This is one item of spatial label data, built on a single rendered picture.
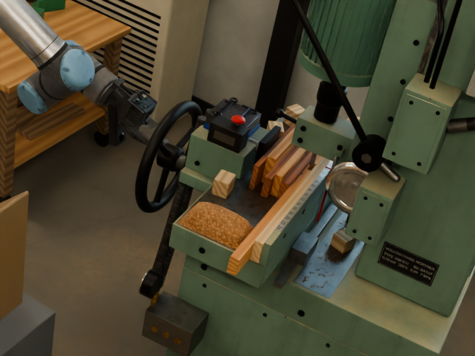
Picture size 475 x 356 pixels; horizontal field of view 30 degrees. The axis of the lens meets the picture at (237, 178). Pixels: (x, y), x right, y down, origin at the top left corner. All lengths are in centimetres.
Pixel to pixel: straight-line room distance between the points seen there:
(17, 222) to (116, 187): 150
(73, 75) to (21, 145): 117
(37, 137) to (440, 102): 196
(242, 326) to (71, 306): 99
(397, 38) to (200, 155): 53
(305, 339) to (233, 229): 32
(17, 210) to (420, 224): 82
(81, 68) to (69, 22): 122
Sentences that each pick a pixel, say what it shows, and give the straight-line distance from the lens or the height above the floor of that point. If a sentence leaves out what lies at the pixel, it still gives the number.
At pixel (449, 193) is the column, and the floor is 109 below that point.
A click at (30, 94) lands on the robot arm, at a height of 87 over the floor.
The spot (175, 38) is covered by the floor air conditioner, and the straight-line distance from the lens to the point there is 349.
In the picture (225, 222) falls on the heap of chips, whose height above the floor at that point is 93.
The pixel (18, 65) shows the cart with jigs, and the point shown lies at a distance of 300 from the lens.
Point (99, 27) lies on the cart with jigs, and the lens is 330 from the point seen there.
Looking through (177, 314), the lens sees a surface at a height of 62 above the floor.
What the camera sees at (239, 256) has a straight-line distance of 168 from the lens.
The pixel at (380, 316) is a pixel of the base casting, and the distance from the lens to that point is 186.
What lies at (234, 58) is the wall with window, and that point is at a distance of 366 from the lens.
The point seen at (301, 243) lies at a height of 85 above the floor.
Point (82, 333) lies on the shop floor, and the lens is 279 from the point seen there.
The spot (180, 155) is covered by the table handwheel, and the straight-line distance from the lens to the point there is 211.
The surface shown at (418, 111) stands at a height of 127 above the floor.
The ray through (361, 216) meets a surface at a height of 102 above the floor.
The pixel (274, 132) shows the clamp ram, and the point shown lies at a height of 100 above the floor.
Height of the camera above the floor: 201
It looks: 35 degrees down
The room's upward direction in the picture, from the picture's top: 13 degrees clockwise
